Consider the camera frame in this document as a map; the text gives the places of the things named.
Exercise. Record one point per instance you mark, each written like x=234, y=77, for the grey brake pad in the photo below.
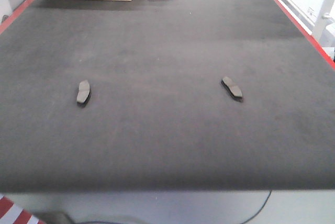
x=83, y=94
x=232, y=88

